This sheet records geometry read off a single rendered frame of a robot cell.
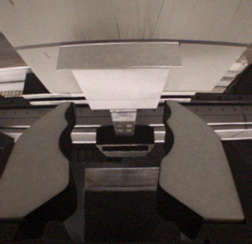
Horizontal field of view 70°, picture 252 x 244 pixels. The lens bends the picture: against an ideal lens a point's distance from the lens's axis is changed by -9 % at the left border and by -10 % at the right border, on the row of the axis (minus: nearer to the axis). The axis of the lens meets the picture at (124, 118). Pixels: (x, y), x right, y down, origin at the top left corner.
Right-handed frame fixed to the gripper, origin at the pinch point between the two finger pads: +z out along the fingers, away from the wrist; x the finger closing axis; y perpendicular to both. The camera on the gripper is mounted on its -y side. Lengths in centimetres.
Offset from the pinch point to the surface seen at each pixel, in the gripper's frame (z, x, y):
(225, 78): 12.8, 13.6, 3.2
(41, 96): 9.4, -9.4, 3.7
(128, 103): 10.6, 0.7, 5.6
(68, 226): 23, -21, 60
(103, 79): 6.8, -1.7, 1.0
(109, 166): 39, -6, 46
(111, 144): 20.0, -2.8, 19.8
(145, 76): 6.5, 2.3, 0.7
